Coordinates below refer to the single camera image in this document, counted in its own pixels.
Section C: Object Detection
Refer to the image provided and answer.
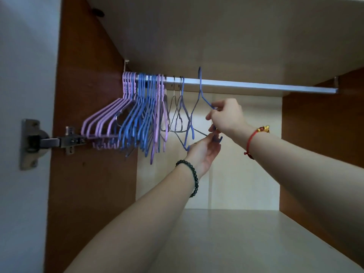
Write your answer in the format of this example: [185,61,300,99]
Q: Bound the person's right hand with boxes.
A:
[205,98,251,140]

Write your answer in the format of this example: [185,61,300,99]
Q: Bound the person's left hand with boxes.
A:
[184,131,223,180]

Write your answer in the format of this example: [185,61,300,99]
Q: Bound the blue wire clothes hanger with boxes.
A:
[173,77,195,140]
[183,67,224,151]

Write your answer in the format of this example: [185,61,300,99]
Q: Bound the person's right forearm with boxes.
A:
[232,124,364,266]

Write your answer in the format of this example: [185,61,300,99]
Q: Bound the person's left forearm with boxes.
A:
[64,163,199,273]

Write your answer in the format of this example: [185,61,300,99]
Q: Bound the grey metal clothes hanger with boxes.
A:
[171,77,189,133]
[168,77,180,133]

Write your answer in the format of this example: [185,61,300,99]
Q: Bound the row of pink and blue hangers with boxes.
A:
[80,71,170,165]

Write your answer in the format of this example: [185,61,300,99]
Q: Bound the brown wooden wardrobe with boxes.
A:
[44,0,364,273]

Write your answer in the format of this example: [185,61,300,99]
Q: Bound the metal door hinge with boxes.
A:
[20,119,86,171]

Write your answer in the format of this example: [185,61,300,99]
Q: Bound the white wardrobe door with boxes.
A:
[0,0,62,273]

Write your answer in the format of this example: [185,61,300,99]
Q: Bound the black bead bracelet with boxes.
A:
[175,160,199,198]

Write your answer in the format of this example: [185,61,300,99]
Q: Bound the red string bracelet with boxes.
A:
[244,125,270,160]

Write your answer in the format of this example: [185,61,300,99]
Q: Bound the silver metal clothes rail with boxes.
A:
[123,72,339,95]

